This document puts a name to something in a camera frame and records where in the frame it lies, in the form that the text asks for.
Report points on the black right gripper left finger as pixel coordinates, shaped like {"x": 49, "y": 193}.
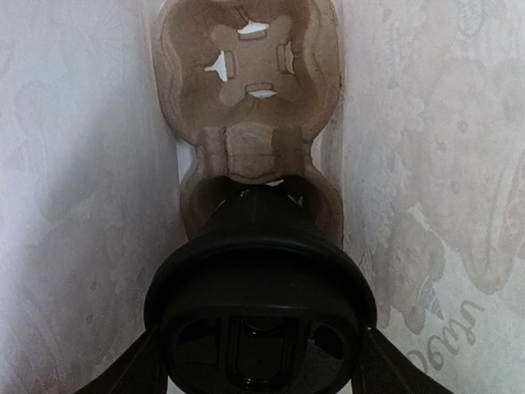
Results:
{"x": 139, "y": 369}

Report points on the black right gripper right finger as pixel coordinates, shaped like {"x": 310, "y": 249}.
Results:
{"x": 379, "y": 367}

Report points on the brown cardboard cup carrier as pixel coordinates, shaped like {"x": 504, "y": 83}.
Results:
{"x": 250, "y": 85}

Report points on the white paper takeout bag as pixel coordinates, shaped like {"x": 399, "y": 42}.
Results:
{"x": 426, "y": 148}

